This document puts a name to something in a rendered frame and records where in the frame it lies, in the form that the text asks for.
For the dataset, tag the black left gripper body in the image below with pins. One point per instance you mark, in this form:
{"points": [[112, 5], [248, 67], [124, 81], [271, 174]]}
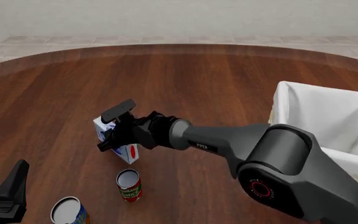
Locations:
{"points": [[2, 214]]}

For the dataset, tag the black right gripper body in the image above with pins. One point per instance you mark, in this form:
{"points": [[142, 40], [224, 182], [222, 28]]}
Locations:
{"points": [[123, 134]]}

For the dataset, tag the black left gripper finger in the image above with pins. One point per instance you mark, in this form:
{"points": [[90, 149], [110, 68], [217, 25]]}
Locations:
{"points": [[12, 182]]}

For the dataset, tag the white cream cheese box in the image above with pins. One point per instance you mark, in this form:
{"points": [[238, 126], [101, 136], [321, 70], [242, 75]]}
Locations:
{"points": [[131, 152]]}

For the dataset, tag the grey and black right robot arm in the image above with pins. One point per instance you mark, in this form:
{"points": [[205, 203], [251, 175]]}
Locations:
{"points": [[278, 158]]}

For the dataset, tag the wicker basket with white lining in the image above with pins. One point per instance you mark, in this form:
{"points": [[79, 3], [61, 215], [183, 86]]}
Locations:
{"points": [[331, 116]]}

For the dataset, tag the red tomato sauce can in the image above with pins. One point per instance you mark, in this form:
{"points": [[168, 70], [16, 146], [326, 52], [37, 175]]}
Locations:
{"points": [[130, 189]]}

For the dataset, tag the blue and yellow can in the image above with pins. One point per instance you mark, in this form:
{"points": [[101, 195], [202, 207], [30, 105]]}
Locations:
{"points": [[68, 211]]}

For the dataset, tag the small black camera plate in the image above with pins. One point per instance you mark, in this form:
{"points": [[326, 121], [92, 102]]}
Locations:
{"points": [[117, 111]]}

